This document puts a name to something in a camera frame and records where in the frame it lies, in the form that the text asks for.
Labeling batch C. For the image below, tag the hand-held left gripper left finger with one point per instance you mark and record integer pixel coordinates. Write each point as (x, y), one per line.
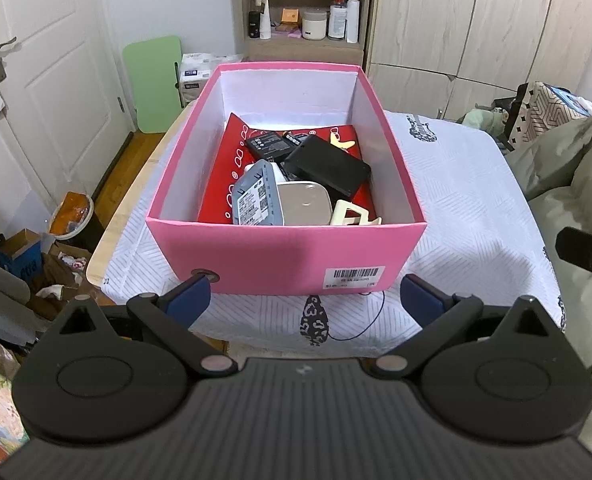
(191, 300)

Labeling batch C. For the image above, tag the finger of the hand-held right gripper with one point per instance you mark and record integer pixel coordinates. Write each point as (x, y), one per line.
(585, 254)

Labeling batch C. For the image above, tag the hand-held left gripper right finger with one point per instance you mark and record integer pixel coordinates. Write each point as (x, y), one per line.
(420, 300)

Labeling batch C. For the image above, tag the pink cardboard box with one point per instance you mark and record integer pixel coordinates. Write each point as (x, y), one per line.
(276, 260)

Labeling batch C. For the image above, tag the beige hair claw clip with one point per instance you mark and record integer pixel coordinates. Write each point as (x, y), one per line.
(348, 212)

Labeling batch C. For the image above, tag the grey pocket device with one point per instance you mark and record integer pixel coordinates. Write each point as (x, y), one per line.
(256, 195)

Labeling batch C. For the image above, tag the rounded metal tin can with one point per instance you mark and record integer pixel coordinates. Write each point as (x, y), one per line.
(303, 205)

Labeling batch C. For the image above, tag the black hard drive box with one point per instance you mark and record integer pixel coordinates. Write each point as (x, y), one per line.
(326, 165)

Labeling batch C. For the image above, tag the black battery pack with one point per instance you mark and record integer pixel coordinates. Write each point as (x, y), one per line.
(268, 145)

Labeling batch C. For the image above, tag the yellow starfish hair clip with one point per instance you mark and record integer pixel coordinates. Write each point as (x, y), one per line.
(345, 144)

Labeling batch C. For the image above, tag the grey green duvet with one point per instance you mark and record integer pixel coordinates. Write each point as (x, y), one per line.
(560, 170)

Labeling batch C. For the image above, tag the white patterned tablecloth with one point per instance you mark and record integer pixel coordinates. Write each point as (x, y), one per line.
(465, 200)

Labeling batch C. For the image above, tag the black trash bin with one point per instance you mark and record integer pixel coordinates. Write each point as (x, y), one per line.
(73, 220)

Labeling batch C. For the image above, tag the red patterned card liner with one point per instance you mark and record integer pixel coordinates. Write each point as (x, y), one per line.
(226, 160)

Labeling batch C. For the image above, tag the black and beige patterned bag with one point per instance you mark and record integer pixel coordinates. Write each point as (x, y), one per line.
(545, 115)

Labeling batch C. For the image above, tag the pale green cloth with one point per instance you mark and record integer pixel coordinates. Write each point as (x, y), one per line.
(483, 120)

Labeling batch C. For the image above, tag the blue printed cardboard box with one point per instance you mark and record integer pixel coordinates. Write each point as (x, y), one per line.
(21, 257)

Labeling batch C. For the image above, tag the green folding board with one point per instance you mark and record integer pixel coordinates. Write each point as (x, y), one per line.
(153, 85)

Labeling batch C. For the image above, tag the white plastic tissue package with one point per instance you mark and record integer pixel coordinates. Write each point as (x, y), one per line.
(196, 77)

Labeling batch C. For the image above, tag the white door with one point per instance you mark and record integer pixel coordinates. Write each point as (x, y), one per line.
(61, 85)

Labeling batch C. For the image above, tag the wooden wardrobe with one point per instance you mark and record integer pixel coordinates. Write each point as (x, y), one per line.
(475, 20)

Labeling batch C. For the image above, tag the wooden shelf cabinet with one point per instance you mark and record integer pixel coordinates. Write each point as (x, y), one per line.
(306, 52)

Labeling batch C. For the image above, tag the black bottle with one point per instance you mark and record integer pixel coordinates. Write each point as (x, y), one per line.
(254, 25)

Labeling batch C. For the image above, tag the white cylinder bottle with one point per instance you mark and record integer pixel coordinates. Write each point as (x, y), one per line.
(352, 22)

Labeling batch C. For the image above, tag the white spray bottle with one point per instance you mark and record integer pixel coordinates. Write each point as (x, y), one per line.
(265, 20)

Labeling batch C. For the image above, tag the white labelled bottle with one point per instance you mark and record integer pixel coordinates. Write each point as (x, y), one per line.
(337, 20)

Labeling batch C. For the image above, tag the white jar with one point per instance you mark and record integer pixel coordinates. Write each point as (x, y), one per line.
(314, 27)

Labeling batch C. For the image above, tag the orange small box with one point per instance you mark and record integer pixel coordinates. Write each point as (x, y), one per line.
(290, 15)

